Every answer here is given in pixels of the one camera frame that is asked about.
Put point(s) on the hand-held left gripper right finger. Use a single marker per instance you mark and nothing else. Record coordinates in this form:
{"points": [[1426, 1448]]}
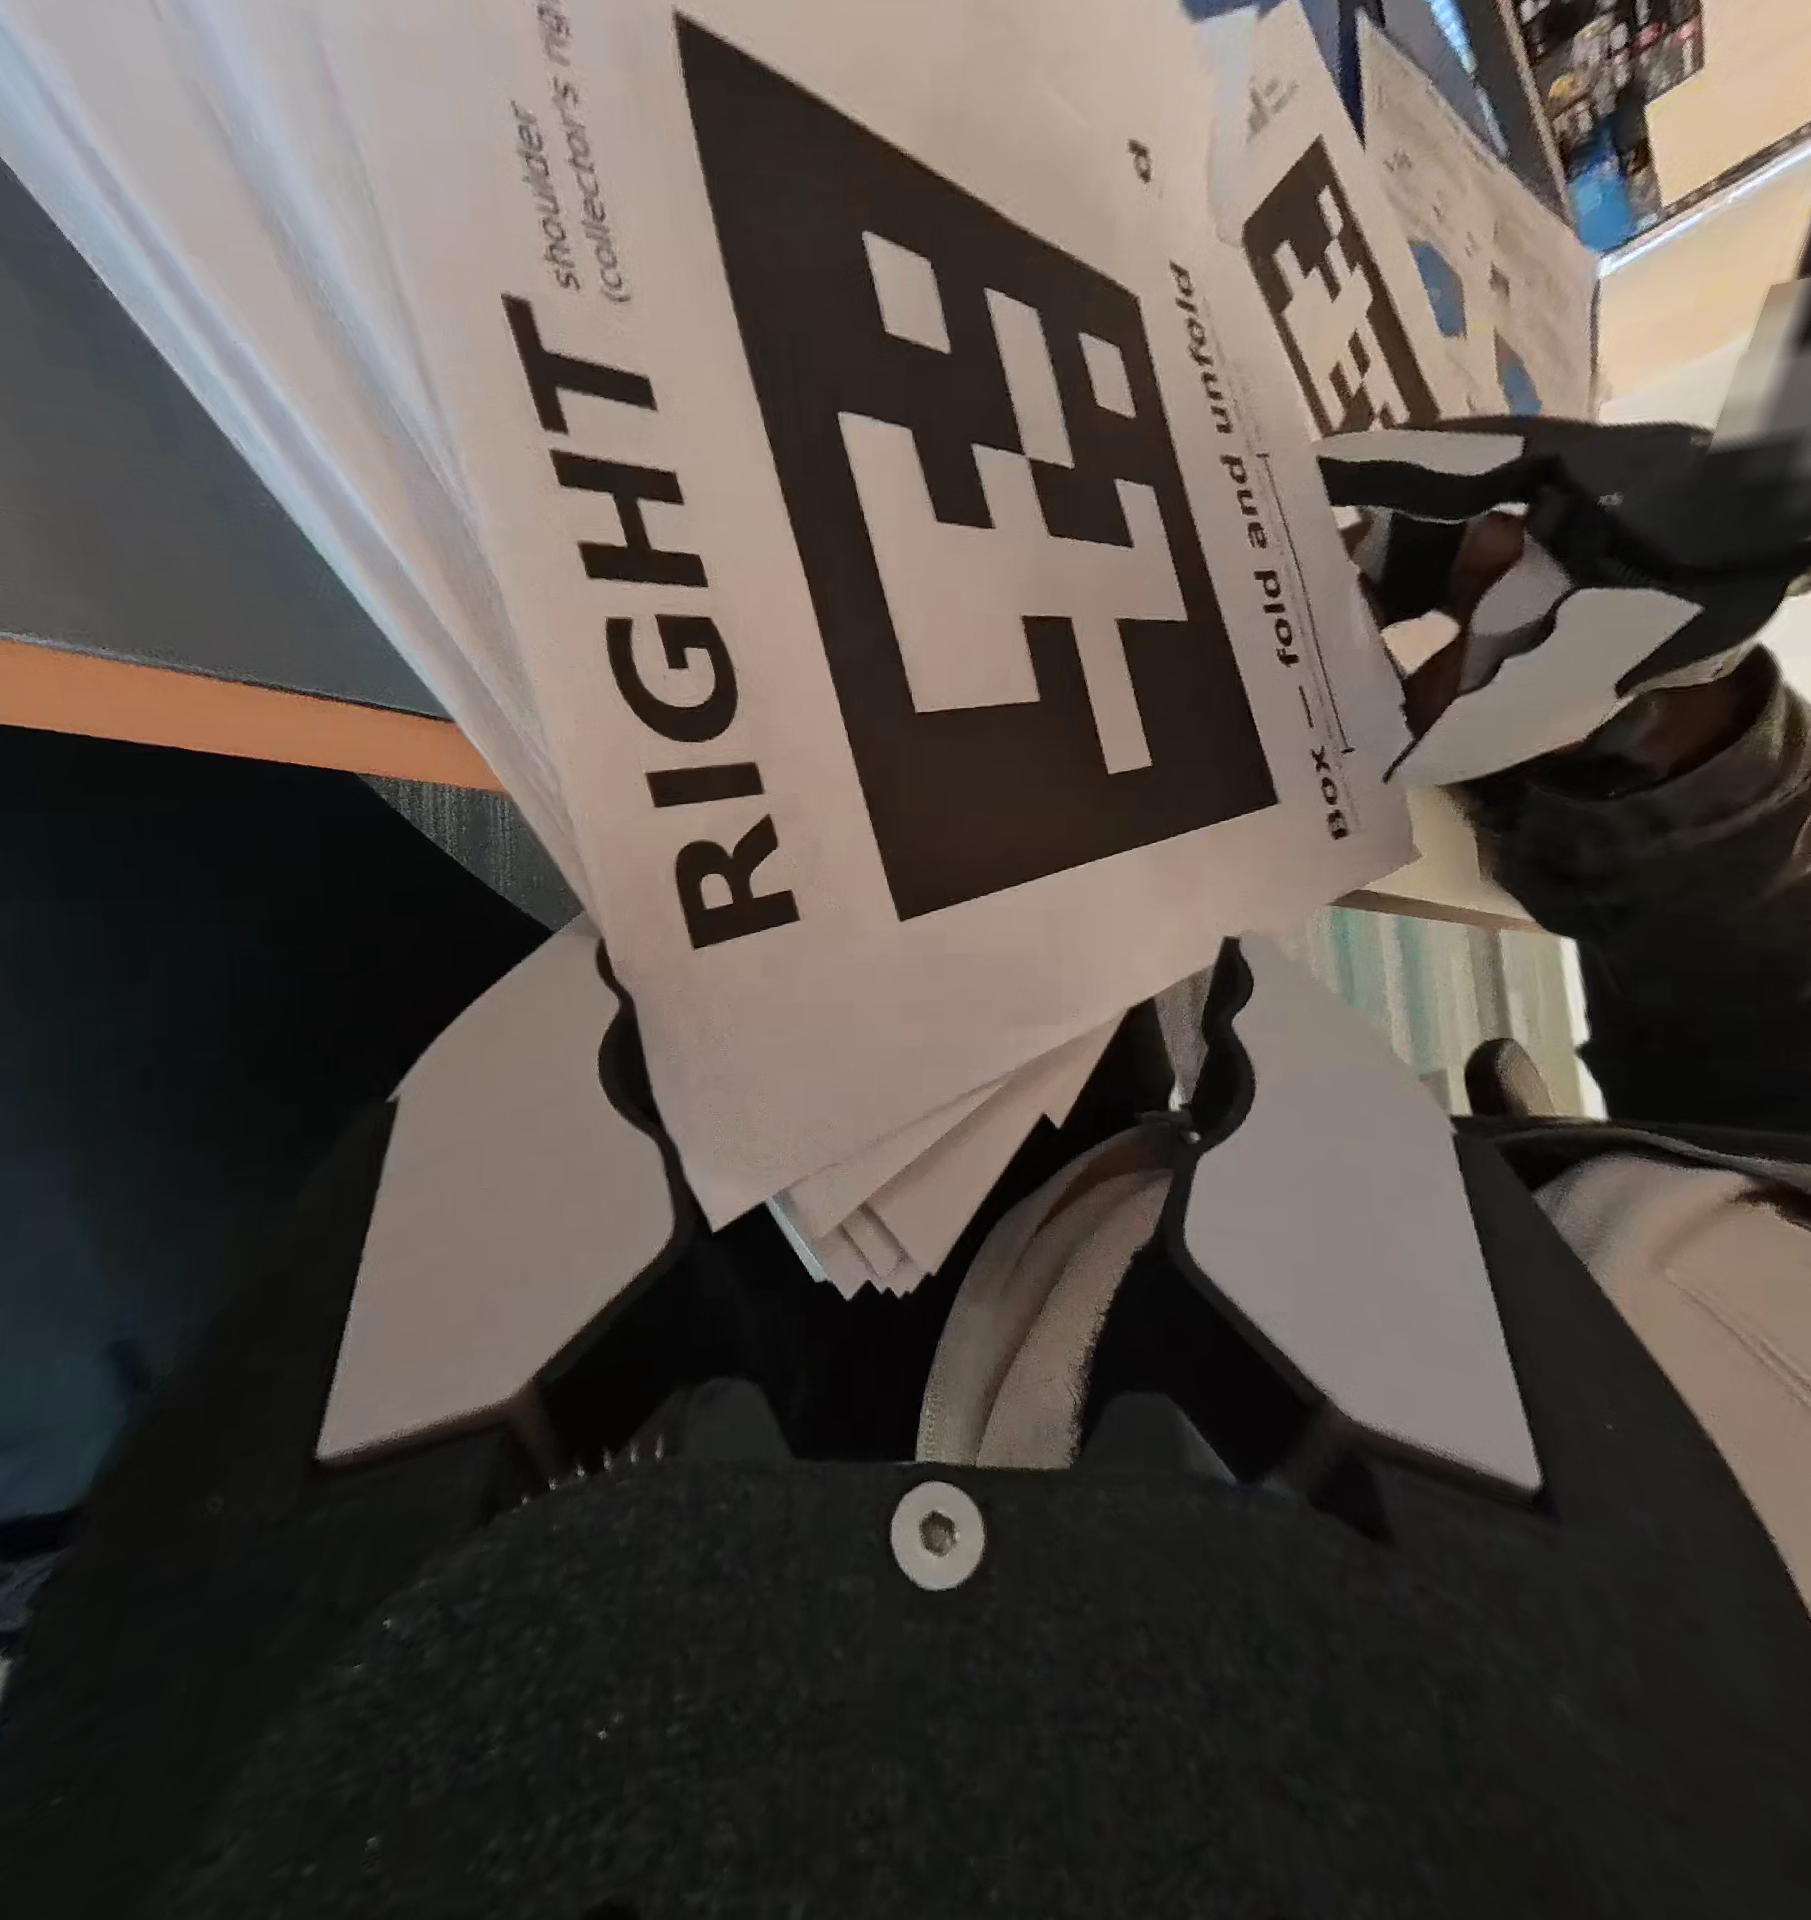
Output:
{"points": [[1339, 1245]]}

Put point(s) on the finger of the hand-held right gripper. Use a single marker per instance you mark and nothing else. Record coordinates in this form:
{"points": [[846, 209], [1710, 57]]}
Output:
{"points": [[1578, 661], [1423, 445]]}

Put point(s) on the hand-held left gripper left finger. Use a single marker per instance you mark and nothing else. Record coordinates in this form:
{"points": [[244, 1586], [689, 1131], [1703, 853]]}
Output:
{"points": [[503, 1199]]}

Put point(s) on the thick stack of white paper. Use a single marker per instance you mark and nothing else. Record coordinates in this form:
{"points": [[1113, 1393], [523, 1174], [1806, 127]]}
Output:
{"points": [[395, 450]]}

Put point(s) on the person's right forearm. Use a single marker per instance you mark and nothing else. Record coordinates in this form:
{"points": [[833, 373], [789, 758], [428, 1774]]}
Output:
{"points": [[1714, 900]]}

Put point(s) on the dark desk with wooden edge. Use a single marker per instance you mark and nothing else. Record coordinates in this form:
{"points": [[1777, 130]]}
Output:
{"points": [[171, 450]]}

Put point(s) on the person's grey shirt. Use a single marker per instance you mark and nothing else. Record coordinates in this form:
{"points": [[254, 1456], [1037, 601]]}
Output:
{"points": [[1714, 1320]]}

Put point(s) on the row of colourful product boxes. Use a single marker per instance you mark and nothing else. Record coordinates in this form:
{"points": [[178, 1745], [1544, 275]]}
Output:
{"points": [[1610, 91]]}

